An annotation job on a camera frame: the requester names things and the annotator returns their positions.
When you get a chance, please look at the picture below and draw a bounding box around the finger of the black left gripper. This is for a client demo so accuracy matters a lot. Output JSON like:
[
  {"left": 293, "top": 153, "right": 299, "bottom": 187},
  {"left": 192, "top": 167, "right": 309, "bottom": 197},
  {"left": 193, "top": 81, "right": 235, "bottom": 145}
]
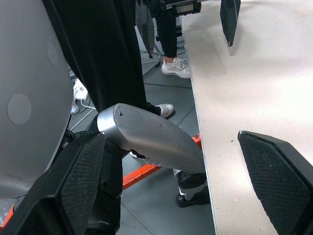
[
  {"left": 135, "top": 0, "right": 157, "bottom": 59},
  {"left": 220, "top": 0, "right": 242, "bottom": 47}
]

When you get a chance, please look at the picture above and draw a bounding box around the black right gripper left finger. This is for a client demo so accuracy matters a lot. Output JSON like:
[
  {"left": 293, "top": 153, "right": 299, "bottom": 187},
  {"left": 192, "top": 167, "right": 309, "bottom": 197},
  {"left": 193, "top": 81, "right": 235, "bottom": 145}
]
[{"left": 0, "top": 133, "right": 106, "bottom": 235}]

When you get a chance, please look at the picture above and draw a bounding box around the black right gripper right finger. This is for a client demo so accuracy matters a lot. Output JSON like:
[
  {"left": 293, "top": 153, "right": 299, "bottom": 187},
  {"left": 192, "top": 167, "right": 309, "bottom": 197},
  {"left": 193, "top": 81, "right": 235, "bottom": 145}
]
[{"left": 238, "top": 130, "right": 313, "bottom": 235}]

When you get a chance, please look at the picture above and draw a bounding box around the person's leg in slim black trousers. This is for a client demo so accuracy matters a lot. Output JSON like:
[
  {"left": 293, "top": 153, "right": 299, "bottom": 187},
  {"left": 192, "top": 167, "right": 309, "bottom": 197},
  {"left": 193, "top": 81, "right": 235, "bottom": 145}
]
[{"left": 148, "top": 0, "right": 179, "bottom": 59}]

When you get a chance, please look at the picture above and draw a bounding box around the person's leg in wide black trousers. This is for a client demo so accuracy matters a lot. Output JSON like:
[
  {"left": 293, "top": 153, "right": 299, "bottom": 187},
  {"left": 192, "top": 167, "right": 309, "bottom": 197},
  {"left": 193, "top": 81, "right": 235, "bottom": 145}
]
[{"left": 43, "top": 0, "right": 162, "bottom": 118}]

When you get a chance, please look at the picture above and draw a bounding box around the white mesh sneaker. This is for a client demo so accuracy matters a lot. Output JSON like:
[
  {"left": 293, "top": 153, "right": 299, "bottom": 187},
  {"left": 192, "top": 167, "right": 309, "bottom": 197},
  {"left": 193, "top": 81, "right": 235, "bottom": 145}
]
[{"left": 161, "top": 56, "right": 191, "bottom": 79}]

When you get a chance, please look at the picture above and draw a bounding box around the black robot hip joint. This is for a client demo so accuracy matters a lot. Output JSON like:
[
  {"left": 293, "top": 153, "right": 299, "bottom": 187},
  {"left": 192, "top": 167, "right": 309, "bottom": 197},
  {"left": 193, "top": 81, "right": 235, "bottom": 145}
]
[{"left": 64, "top": 115, "right": 137, "bottom": 235}]

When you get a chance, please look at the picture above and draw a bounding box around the white low shoe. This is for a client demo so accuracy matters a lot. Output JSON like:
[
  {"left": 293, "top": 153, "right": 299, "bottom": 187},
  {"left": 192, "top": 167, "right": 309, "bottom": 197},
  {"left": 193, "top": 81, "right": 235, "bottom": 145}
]
[{"left": 155, "top": 103, "right": 175, "bottom": 118}]

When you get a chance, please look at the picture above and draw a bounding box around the white power strip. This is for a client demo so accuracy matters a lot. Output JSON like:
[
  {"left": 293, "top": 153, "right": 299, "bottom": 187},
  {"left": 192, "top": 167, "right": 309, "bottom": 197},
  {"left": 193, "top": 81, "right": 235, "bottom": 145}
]
[{"left": 72, "top": 78, "right": 89, "bottom": 101}]

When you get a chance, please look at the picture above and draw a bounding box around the silver robot thigh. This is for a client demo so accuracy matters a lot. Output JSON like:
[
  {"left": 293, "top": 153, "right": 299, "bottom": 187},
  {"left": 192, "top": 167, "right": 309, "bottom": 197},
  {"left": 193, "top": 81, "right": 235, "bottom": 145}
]
[{"left": 97, "top": 103, "right": 205, "bottom": 175}]

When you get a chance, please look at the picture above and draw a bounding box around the silver robot torso shell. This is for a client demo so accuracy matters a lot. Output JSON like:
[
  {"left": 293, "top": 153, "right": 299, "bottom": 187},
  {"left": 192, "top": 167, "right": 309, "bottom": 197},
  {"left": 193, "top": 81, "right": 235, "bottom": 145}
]
[{"left": 0, "top": 0, "right": 75, "bottom": 199}]

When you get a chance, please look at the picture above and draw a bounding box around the orange metal frame bar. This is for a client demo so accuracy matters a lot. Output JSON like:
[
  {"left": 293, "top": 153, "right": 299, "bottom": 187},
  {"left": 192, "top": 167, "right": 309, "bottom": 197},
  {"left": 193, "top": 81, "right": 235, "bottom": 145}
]
[{"left": 121, "top": 133, "right": 203, "bottom": 191}]

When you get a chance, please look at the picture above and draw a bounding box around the white cable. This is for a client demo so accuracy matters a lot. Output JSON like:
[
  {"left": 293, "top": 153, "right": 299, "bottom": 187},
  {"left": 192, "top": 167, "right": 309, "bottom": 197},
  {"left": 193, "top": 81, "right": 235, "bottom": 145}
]
[{"left": 70, "top": 97, "right": 98, "bottom": 131}]

